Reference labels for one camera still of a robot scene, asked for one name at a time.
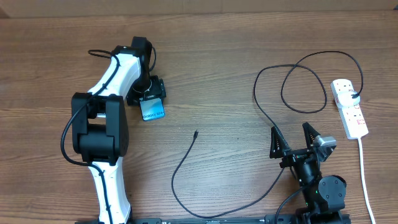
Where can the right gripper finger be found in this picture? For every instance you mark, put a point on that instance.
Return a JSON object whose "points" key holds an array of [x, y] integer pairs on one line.
{"points": [[279, 146], [310, 135]]}

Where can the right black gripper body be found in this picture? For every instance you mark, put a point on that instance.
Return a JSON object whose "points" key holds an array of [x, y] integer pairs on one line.
{"points": [[308, 168]]}

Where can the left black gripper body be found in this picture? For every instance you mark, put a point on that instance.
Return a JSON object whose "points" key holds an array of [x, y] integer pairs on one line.
{"points": [[148, 87]]}

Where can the Samsung Galaxy smartphone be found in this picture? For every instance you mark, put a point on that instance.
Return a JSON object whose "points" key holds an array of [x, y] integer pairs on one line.
{"points": [[152, 109]]}

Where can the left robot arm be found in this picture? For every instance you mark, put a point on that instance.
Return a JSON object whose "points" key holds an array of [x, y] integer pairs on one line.
{"points": [[100, 132]]}

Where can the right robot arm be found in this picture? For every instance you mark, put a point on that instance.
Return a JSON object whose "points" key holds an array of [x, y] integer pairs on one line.
{"points": [[324, 196]]}

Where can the white USB charger plug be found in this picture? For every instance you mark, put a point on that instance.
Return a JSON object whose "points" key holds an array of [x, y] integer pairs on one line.
{"points": [[346, 99]]}

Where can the white power strip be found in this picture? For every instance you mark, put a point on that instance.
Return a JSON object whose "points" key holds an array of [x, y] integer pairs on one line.
{"points": [[352, 117]]}

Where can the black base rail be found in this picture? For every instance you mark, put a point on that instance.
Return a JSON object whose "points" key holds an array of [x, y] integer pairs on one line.
{"points": [[214, 221]]}

